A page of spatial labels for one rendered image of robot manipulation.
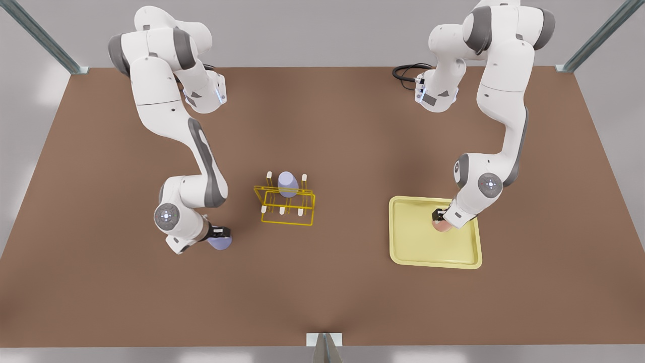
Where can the silver frame post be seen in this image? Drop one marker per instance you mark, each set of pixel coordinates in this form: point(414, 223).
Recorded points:
point(597, 38)
point(324, 348)
point(43, 38)

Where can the lavender cup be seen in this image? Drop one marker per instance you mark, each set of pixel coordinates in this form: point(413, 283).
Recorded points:
point(220, 243)
point(287, 184)

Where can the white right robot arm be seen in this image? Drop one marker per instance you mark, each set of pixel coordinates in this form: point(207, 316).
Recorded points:
point(191, 186)

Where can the pink cup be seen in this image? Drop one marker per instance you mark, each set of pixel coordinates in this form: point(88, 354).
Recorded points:
point(443, 225)

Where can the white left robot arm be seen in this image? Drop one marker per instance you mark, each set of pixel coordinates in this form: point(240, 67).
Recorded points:
point(504, 91)

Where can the pale yellow tray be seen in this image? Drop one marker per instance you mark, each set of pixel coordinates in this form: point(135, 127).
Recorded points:
point(428, 242)

